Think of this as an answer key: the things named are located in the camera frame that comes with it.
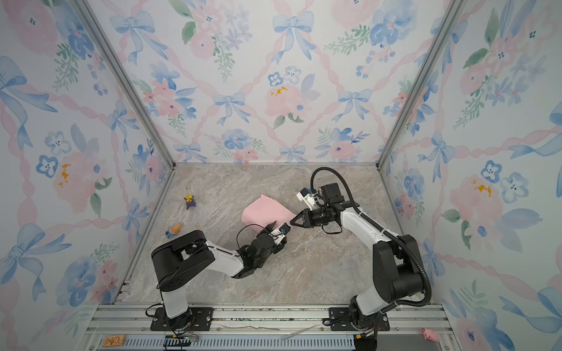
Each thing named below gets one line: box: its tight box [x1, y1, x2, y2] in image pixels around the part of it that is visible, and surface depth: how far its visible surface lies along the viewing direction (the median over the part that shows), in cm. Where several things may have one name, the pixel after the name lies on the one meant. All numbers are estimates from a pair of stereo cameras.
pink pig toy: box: [421, 327, 440, 343], surface depth 71 cm
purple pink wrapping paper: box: [240, 194, 298, 233], surface depth 97 cm
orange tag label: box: [102, 334, 127, 348], surface depth 71 cm
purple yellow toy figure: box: [183, 194, 197, 210], surface depth 105 cm
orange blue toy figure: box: [165, 223, 183, 239], surface depth 94 cm
